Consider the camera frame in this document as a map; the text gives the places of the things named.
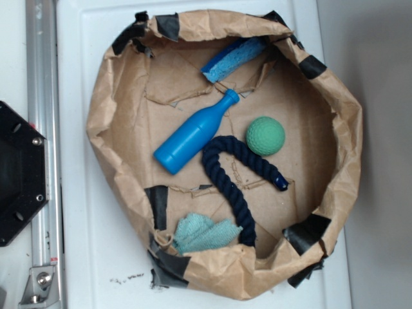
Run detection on dark navy rope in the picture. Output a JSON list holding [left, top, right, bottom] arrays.
[[201, 135, 290, 248]]

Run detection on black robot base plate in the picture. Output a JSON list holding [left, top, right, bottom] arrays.
[[0, 102, 48, 247]]

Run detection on metal corner bracket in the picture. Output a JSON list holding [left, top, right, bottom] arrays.
[[18, 265, 60, 308]]

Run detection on brown paper bag tray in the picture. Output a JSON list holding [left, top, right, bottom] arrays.
[[86, 10, 362, 300]]

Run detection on green foam ball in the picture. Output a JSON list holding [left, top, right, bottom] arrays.
[[245, 116, 286, 156]]

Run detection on blue sponge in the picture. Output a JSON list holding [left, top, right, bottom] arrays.
[[200, 37, 267, 84]]

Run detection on blue plastic bottle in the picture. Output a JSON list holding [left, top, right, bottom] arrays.
[[154, 89, 239, 174]]

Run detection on aluminium rail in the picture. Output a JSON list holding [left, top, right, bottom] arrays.
[[25, 1, 67, 308]]

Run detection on light blue cloth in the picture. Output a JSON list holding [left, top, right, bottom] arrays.
[[173, 212, 243, 255]]

